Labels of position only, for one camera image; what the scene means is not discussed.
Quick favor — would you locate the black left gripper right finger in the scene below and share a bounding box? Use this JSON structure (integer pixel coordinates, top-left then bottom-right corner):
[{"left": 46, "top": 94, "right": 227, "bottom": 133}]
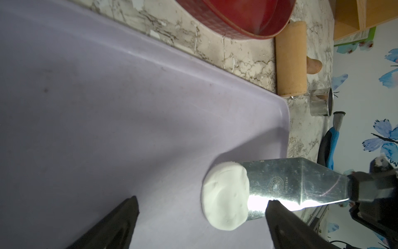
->
[{"left": 265, "top": 200, "right": 337, "bottom": 249}]

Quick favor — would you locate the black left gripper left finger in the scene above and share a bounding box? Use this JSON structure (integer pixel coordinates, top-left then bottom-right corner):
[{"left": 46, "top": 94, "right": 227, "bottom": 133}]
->
[{"left": 68, "top": 196, "right": 140, "bottom": 249}]

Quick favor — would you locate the round cut dough wrapper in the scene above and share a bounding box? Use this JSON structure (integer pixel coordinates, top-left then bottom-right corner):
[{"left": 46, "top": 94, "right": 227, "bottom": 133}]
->
[{"left": 201, "top": 161, "right": 250, "bottom": 231}]

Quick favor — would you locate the red round tray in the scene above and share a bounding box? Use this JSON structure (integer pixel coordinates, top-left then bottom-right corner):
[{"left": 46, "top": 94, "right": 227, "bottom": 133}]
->
[{"left": 177, "top": 0, "right": 296, "bottom": 40}]

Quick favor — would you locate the wooden shelf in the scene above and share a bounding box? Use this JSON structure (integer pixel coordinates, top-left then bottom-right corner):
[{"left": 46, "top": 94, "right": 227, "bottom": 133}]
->
[{"left": 333, "top": 0, "right": 398, "bottom": 41}]

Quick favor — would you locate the black handled strainer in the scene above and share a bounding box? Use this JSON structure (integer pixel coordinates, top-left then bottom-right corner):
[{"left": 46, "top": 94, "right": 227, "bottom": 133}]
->
[{"left": 239, "top": 157, "right": 398, "bottom": 221}]

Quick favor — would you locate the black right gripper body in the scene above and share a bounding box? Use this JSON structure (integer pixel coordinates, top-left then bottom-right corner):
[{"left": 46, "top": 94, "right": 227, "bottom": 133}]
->
[{"left": 349, "top": 157, "right": 398, "bottom": 241}]

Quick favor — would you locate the lavender silicone mat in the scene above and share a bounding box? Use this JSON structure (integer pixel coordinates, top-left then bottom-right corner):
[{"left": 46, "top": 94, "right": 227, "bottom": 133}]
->
[{"left": 1, "top": 1, "right": 289, "bottom": 249}]

